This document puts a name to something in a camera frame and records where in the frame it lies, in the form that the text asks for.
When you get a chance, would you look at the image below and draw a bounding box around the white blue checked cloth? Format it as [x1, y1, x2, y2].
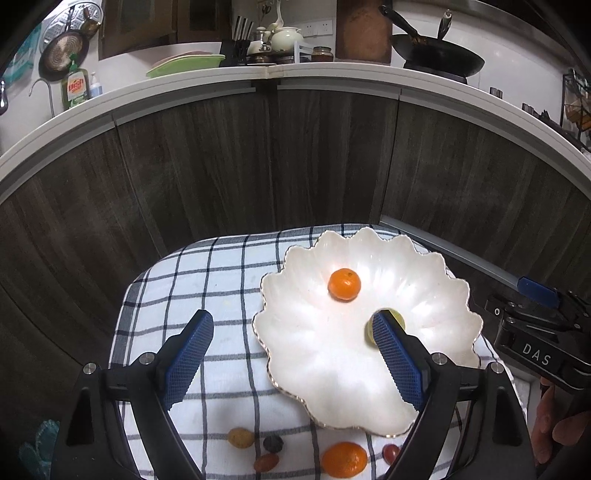
[108, 224, 527, 480]

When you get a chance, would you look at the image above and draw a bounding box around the small yellow-brown fruit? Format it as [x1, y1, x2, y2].
[228, 427, 254, 449]

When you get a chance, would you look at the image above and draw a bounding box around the orange mandarin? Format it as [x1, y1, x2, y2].
[327, 268, 361, 302]
[321, 442, 369, 479]

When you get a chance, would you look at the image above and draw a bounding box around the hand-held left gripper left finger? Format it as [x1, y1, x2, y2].
[55, 309, 215, 480]

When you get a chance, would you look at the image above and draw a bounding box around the person's right hand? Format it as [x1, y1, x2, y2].
[529, 378, 591, 467]

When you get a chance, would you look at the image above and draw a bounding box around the dark wooden window frame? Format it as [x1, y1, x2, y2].
[98, 0, 232, 61]

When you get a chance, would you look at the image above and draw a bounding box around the teal rubber glove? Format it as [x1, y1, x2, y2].
[18, 419, 61, 480]

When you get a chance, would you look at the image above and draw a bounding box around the white scalloped plate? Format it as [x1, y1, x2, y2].
[252, 226, 483, 439]

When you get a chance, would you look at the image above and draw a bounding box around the white kitchen counter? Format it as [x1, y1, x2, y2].
[0, 61, 591, 200]

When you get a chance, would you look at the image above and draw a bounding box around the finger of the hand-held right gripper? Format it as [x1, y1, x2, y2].
[516, 276, 578, 315]
[484, 294, 522, 324]

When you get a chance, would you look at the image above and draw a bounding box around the grey metal rail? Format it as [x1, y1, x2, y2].
[379, 217, 522, 289]

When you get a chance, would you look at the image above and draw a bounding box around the cream teapot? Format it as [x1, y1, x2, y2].
[270, 27, 304, 53]

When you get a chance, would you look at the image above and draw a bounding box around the green dish soap bottle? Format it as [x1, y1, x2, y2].
[62, 54, 90, 110]

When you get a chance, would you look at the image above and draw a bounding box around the hanging frying pan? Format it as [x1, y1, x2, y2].
[39, 30, 90, 82]

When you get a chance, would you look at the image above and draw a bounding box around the round green fruit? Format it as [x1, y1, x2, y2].
[364, 307, 407, 345]

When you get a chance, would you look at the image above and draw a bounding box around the green plastic tray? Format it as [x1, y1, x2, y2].
[146, 53, 226, 79]

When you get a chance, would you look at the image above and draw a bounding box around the dark wood counter cabinet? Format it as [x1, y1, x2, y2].
[0, 85, 591, 462]

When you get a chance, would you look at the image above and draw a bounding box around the black knife block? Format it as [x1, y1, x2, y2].
[219, 16, 256, 68]

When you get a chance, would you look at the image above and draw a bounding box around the hanging metal steamer plate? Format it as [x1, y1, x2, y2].
[41, 2, 103, 51]

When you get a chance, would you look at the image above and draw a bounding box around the wooden cutting board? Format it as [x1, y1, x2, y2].
[335, 0, 393, 64]

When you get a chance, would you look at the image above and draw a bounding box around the teal tissue pack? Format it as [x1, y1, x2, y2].
[4, 39, 42, 78]

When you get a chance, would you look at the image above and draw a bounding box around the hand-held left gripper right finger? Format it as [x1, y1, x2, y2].
[372, 310, 539, 480]

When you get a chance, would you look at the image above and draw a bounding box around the curved metal faucet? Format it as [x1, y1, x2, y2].
[30, 78, 57, 119]

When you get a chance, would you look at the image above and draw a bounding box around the black wok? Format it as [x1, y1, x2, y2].
[379, 4, 485, 79]

